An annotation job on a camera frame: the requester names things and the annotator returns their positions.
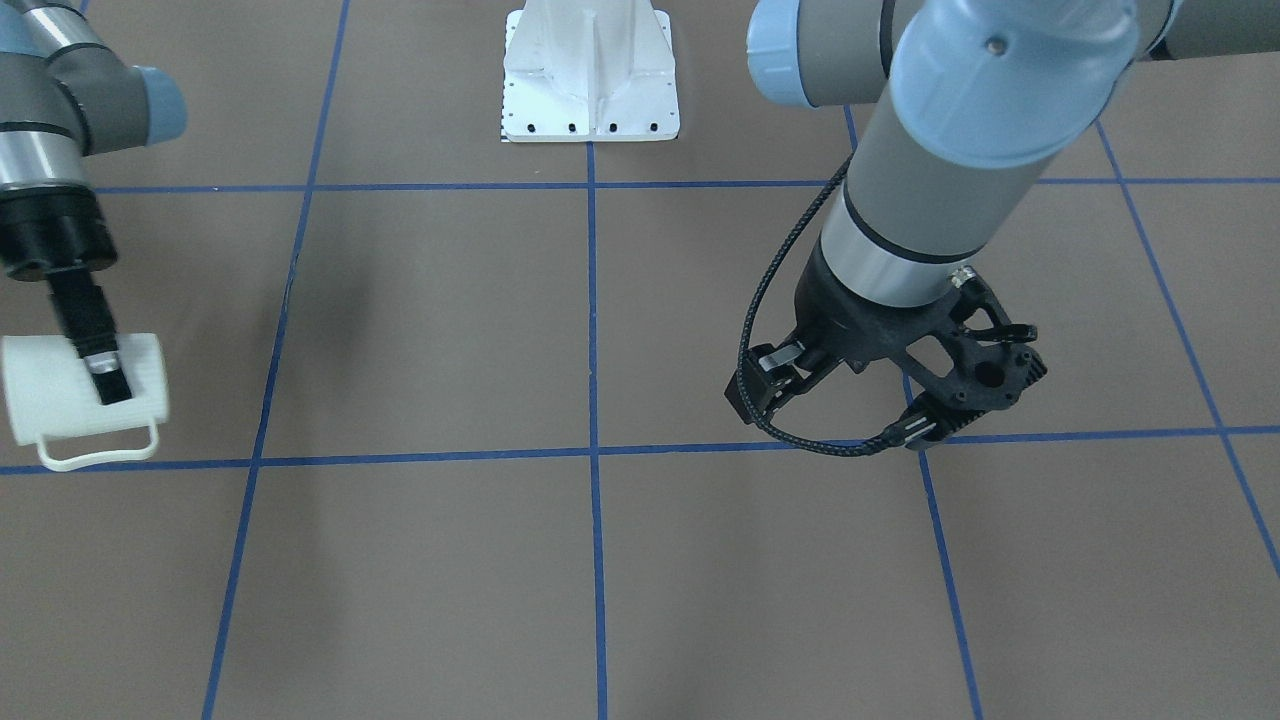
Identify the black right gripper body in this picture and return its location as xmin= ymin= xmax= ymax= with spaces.
xmin=1 ymin=184 xmax=118 ymax=282

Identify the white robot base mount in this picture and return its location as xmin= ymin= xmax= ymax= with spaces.
xmin=500 ymin=1 xmax=681 ymax=143

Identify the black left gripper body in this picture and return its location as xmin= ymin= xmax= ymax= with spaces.
xmin=795 ymin=243 xmax=961 ymax=375

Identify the white ribbed mug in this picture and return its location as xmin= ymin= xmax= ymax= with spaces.
xmin=3 ymin=333 xmax=170 ymax=471

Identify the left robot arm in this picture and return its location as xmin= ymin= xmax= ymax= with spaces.
xmin=726 ymin=1 xmax=1277 ymax=436

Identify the black braided cable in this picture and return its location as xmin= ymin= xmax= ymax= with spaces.
xmin=736 ymin=150 xmax=946 ymax=459

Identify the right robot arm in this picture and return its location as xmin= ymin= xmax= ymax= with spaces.
xmin=1 ymin=1 xmax=188 ymax=405

